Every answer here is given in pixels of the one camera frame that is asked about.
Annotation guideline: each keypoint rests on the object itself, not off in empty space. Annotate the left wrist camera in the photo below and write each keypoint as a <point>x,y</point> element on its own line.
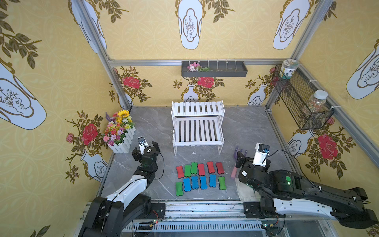
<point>142,143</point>

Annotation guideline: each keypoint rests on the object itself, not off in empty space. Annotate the jar of colourful beads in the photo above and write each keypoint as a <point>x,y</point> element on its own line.
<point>317,101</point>

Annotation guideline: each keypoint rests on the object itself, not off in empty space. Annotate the pink flower in tray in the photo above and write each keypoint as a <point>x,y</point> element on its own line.
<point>196,67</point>

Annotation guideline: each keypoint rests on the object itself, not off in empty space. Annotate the purple garden fork pink handle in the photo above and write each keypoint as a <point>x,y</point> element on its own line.
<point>234,171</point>

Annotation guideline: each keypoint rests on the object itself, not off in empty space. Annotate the blue eraser bottom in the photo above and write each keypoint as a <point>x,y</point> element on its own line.
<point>187,184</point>
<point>203,183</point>
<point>212,180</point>
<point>194,182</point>

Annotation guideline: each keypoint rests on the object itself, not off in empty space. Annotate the aluminium frame post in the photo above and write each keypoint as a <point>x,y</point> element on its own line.
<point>291,18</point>
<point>86,17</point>

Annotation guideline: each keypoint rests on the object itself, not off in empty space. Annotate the jar with green label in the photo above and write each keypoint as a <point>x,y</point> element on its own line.
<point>289,66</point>

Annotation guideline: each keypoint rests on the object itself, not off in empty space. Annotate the black wire wall basket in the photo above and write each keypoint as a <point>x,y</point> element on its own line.
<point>295,93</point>

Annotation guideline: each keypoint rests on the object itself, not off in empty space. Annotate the aluminium frame post right rear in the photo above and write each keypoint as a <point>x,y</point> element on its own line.
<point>291,18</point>

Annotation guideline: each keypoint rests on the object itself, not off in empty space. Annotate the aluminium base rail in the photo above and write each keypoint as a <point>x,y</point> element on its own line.
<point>222,216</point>

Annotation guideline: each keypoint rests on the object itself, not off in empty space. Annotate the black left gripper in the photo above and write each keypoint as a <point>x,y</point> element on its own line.
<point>155,146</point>

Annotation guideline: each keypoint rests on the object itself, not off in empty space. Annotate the white gardening glove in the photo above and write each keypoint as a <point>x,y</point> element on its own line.
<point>247,193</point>

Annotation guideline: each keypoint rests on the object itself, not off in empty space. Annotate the green eraser top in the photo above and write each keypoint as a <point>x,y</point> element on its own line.
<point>194,168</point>
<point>187,171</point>

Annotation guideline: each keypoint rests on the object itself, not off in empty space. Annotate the green eraser bottom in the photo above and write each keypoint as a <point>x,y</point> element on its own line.
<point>222,183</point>
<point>179,189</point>

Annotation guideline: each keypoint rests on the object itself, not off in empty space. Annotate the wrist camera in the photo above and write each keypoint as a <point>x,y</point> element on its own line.
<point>142,143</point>
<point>262,151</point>

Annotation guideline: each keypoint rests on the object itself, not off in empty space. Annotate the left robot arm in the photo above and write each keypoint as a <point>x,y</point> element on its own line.
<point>108,216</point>

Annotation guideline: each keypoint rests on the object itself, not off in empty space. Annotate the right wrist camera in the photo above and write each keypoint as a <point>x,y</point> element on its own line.
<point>262,151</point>

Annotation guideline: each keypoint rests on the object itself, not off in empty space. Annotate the grey wall tray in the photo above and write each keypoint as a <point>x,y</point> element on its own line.
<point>218,69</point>

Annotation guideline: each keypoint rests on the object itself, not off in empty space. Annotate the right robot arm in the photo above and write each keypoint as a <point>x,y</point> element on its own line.
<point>283,193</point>

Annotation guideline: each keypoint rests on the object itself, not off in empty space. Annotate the green eraser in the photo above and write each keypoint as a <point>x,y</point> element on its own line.
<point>194,168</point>
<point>187,171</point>
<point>179,189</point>
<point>222,183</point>

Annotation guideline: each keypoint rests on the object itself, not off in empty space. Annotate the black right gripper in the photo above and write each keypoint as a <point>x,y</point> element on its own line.
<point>242,161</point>

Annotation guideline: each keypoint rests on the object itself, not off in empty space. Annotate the artificial flowers in white planter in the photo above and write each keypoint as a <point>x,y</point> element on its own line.
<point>119,132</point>

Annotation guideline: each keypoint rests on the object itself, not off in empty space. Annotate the aluminium frame post left rear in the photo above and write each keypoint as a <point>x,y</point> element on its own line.
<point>86,17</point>

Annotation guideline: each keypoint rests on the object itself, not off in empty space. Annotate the white slatted wooden shelf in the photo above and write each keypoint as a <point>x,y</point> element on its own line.
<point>197,124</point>

